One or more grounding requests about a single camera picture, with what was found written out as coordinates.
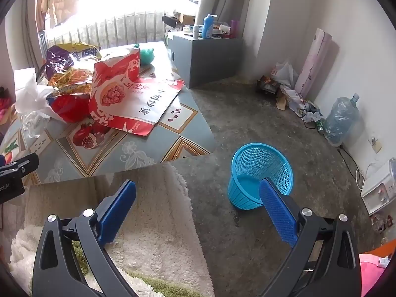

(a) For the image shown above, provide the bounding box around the purple noodle snack bag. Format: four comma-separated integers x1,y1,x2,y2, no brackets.
46,45,94,95

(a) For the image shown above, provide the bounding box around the pink red plastic bag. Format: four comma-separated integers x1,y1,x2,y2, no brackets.
0,87,16,124

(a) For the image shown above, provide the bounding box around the blue plastic basket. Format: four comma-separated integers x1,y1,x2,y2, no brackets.
228,143,294,210

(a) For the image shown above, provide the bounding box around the cardboard clutter pile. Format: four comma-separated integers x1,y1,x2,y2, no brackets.
256,75,283,96

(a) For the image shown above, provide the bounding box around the pink cloth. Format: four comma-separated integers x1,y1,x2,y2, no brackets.
359,244,394,297

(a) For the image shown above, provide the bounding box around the white red print plastic bag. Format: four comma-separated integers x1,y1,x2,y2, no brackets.
272,60,299,88

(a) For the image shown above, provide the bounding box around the clear plastic wrap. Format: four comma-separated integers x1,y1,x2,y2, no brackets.
20,111,50,139

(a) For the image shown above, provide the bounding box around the grey cabinet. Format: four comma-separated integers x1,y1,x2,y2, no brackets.
166,31,244,89

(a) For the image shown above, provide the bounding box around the large water jug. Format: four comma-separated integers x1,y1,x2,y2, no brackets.
323,93,364,147

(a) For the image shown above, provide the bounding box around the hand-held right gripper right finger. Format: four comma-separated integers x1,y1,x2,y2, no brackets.
259,177,362,297

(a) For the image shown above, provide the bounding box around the large red white snack bag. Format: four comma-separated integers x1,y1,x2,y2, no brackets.
89,47,185,137

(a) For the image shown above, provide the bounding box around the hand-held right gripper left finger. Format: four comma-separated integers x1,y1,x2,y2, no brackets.
32,179,137,297

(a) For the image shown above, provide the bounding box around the teal round toy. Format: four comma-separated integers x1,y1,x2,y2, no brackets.
140,48,155,65

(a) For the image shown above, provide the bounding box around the metal window railing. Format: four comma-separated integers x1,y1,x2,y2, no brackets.
39,11,169,50

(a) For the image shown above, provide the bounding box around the blue bottle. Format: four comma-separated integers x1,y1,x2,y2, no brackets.
202,14,215,39

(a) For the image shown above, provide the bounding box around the black flat device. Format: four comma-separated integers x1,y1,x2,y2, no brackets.
162,15,180,30

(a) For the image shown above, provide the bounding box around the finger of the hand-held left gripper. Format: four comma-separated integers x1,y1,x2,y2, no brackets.
0,152,40,178

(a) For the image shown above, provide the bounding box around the cardboard box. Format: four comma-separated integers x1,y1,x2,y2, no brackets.
173,12,196,26

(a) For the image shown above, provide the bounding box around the white fluffy towel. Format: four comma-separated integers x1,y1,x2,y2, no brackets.
9,162,215,297

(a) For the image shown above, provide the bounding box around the pink rolled mat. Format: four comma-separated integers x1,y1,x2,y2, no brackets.
295,28,333,98

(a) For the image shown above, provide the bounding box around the white appliance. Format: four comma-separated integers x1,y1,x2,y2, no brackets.
360,158,396,216

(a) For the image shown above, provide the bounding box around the black cable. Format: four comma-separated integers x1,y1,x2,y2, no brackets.
296,100,323,129

